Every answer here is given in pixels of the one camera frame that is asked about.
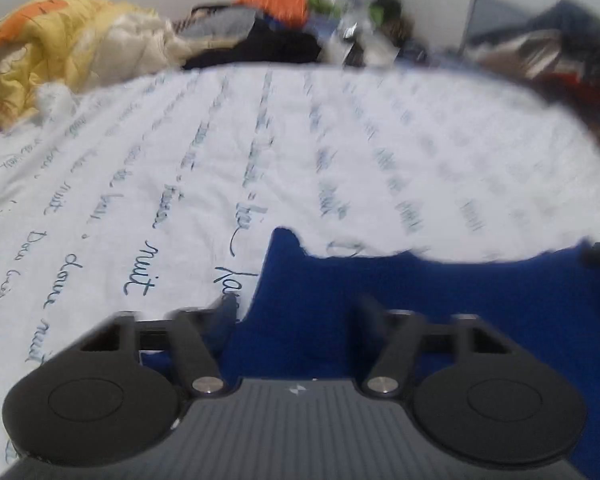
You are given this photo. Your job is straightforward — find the grey framed panel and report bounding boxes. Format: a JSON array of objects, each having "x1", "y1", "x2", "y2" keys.
[{"x1": 460, "y1": 0, "x2": 536, "y2": 56}]

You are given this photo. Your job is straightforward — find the yellow quilt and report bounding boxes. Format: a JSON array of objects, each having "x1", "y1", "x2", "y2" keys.
[{"x1": 0, "y1": 0, "x2": 193, "y2": 131}]

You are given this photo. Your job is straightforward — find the red cloth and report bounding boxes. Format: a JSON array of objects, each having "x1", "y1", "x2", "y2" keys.
[{"x1": 540, "y1": 72, "x2": 600, "y2": 107}]

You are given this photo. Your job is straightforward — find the beige cloth bag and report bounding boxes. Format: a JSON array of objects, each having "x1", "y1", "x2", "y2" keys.
[{"x1": 475, "y1": 30, "x2": 567, "y2": 79}]

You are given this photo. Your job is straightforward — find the dark hat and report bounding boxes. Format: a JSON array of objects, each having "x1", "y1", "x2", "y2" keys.
[{"x1": 370, "y1": 0, "x2": 416, "y2": 48}]

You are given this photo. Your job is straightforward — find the blue knit sweater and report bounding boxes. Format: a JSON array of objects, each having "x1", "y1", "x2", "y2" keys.
[{"x1": 140, "y1": 227, "x2": 600, "y2": 480}]

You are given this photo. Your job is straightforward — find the grey cloth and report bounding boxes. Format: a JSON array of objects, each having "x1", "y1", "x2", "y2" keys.
[{"x1": 177, "y1": 6, "x2": 257, "y2": 38}]

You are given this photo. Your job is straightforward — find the black clothes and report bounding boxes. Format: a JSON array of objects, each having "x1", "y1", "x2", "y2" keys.
[{"x1": 182, "y1": 27, "x2": 323, "y2": 70}]

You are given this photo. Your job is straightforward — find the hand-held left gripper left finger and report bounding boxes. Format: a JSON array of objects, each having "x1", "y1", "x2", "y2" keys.
[{"x1": 55, "y1": 294, "x2": 239, "y2": 399}]

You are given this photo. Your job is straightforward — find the white script-print bed sheet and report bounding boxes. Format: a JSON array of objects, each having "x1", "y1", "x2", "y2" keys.
[{"x1": 0, "y1": 62, "x2": 600, "y2": 478}]

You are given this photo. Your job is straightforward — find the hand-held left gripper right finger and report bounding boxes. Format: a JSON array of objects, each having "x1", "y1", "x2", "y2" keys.
[{"x1": 352, "y1": 294, "x2": 526, "y2": 400}]

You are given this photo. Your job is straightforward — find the white crumpled plastic bag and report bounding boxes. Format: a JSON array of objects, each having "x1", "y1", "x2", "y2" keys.
[{"x1": 325, "y1": 15, "x2": 398, "y2": 67}]

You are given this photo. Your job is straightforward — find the dark blue jacket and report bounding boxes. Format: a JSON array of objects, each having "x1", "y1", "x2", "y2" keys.
[{"x1": 530, "y1": 0, "x2": 600, "y2": 63}]

